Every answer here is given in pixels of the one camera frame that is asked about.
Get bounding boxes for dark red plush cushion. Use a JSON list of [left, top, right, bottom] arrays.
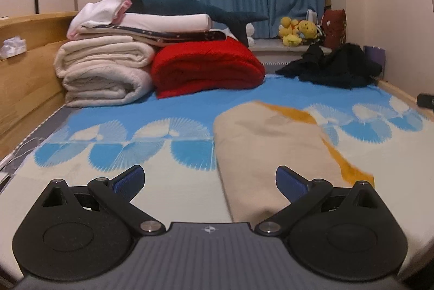
[[321, 9, 346, 50]]

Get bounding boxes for white folded clothes stack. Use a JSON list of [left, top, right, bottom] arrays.
[[66, 0, 226, 47]]

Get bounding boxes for beige and mustard garment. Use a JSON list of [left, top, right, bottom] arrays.
[[213, 101, 374, 225]]

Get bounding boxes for white folded quilt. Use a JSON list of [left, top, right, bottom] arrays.
[[54, 36, 156, 108]]

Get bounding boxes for blue shark plush toy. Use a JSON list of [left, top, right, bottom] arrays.
[[127, 0, 269, 47]]

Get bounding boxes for red folded blanket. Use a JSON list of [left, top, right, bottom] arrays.
[[151, 38, 266, 99]]

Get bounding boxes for black clothes pile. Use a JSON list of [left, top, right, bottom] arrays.
[[276, 43, 382, 89]]

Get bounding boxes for white charging cable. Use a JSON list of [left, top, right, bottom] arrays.
[[0, 136, 45, 174]]

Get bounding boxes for white tissue pack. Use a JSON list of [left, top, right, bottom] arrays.
[[0, 36, 27, 59]]

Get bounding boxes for yellow plush toys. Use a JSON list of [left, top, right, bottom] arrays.
[[278, 16, 323, 47]]

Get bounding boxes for purple box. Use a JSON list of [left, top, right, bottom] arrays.
[[363, 45, 386, 79]]

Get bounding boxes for wooden bed headboard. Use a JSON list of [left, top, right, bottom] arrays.
[[0, 12, 76, 157]]

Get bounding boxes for blue and white bed sheet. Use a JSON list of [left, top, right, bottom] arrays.
[[1, 74, 433, 279]]

